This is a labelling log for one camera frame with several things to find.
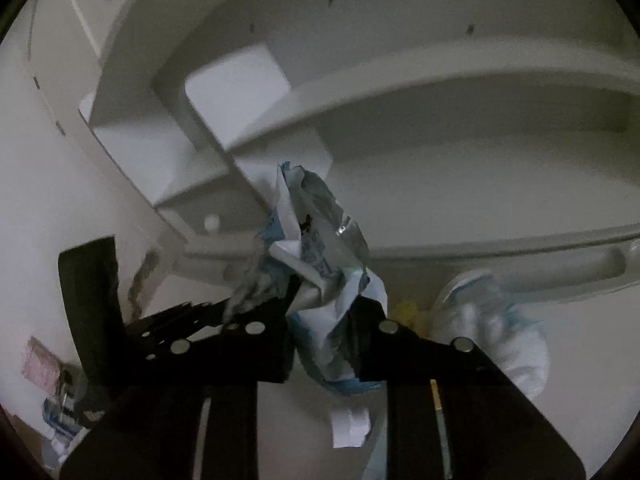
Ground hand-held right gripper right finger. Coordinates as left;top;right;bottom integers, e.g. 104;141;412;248
350;300;586;480

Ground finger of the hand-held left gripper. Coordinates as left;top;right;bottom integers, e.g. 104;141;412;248
122;300;236;361

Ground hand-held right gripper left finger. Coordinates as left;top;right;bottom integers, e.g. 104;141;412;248
60;277;301;480

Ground blue white wrapper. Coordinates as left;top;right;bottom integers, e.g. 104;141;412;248
225;161;388;398

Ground white paper slip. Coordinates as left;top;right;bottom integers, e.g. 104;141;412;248
331;406;372;449

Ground pink printed packet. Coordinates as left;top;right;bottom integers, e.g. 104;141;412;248
22;336;63;393

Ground white drawer with knob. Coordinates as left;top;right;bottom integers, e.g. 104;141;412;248
155;195;271;256

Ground white crumpled plastic bag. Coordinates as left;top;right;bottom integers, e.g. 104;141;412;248
430;269;551;401

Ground blue white packet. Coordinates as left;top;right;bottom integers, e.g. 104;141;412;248
42;395;88;461

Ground white desk hutch shelf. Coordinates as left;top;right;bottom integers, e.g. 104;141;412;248
20;0;640;306

